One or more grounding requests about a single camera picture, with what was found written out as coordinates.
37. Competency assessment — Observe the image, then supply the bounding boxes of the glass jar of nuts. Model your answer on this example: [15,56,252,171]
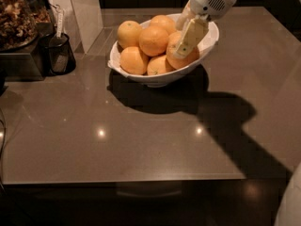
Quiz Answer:
[0,0,51,52]

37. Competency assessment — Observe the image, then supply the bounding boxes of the white ceramic bowl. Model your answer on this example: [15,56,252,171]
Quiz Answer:
[108,14,219,88]

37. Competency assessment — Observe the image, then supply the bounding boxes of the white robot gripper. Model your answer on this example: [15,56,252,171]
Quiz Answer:
[175,0,237,58]

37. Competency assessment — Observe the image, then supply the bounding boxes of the white utensil in cup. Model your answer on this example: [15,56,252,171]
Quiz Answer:
[54,5,64,39]

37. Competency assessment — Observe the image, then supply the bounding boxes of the black mesh cup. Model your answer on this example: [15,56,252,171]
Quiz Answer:
[38,33,76,76]

